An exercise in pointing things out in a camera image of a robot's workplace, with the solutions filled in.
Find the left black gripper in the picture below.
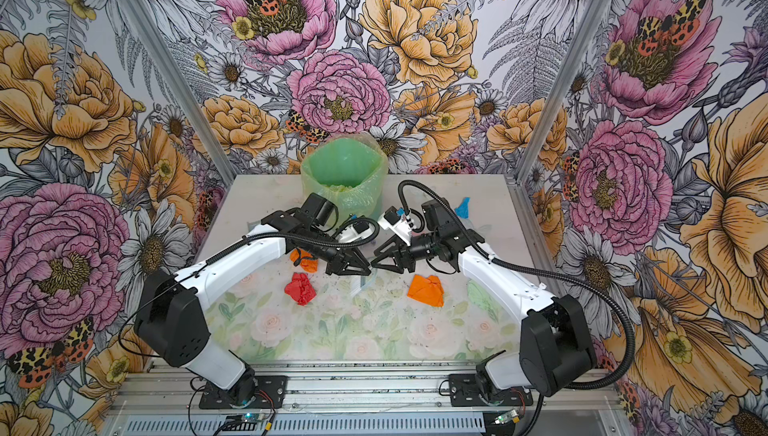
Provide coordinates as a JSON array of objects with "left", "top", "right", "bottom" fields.
[{"left": 298, "top": 225, "right": 370, "bottom": 276}]

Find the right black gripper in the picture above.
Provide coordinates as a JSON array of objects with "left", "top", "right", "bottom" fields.
[{"left": 370, "top": 231, "right": 440, "bottom": 275}]

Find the grey-blue hand brush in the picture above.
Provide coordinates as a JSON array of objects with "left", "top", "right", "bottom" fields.
[{"left": 349, "top": 269, "right": 380, "bottom": 297}]

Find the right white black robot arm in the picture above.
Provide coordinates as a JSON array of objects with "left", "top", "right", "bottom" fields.
[{"left": 371, "top": 201, "right": 597, "bottom": 398}]

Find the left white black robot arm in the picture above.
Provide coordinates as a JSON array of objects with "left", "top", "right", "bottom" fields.
[{"left": 134, "top": 193, "right": 380, "bottom": 408}]

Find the small orange crumpled paper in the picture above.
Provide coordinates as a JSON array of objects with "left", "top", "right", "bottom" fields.
[{"left": 289, "top": 248, "right": 319, "bottom": 274}]

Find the large orange crumpled paper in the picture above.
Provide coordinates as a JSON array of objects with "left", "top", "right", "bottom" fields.
[{"left": 407, "top": 274, "right": 444, "bottom": 308}]

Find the red crumpled paper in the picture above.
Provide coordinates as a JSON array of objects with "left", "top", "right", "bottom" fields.
[{"left": 284, "top": 273, "right": 317, "bottom": 306}]

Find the dark blue paper scrap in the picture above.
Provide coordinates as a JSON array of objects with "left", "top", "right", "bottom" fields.
[{"left": 454, "top": 197, "right": 470, "bottom": 220}]

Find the yellow plastic bin liner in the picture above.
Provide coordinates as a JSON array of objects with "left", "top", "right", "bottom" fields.
[{"left": 300, "top": 133, "right": 389, "bottom": 224}]

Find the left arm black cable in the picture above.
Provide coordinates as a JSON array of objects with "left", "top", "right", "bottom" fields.
[{"left": 117, "top": 215, "right": 382, "bottom": 359}]

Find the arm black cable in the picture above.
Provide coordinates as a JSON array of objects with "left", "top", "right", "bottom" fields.
[
  {"left": 117, "top": 215, "right": 382, "bottom": 359},
  {"left": 397, "top": 179, "right": 636, "bottom": 392}
]

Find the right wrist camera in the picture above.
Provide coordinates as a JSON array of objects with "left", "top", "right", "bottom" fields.
[{"left": 378, "top": 207, "right": 426, "bottom": 246}]

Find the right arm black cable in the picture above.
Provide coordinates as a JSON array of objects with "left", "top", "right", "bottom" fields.
[{"left": 397, "top": 179, "right": 636, "bottom": 392}]

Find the aluminium front rail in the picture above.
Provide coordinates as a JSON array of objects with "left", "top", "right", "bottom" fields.
[{"left": 110, "top": 360, "right": 619, "bottom": 419}]

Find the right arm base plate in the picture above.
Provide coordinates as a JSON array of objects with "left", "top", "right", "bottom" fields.
[{"left": 439, "top": 373, "right": 534, "bottom": 408}]

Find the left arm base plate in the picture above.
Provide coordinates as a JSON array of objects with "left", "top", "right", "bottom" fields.
[{"left": 198, "top": 375, "right": 288, "bottom": 410}]

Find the right aluminium corner post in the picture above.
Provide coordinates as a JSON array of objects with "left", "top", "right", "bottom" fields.
[{"left": 514, "top": 0, "right": 611, "bottom": 186}]

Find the aluminium corner post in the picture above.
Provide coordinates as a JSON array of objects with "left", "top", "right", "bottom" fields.
[
  {"left": 514, "top": 0, "right": 611, "bottom": 186},
  {"left": 117, "top": 0, "right": 237, "bottom": 186}
]

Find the left aluminium corner post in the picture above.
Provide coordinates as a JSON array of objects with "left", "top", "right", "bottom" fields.
[{"left": 117, "top": 0, "right": 237, "bottom": 186}]

